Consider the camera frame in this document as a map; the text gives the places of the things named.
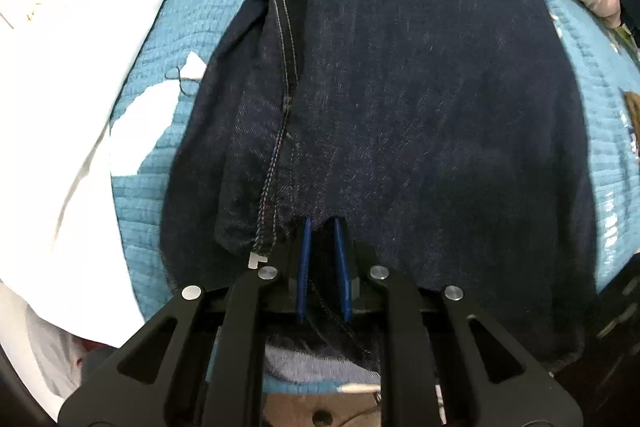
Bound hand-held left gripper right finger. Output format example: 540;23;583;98
331;216;584;427

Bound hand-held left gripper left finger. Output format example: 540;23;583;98
57;216;314;427

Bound dark blue denim jeans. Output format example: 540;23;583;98
160;0;599;384

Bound teal quilted blanket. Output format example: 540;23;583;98
107;0;640;397

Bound white bed sheet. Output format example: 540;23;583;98
0;0;212;334

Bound brown object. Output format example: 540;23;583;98
622;91;640;128

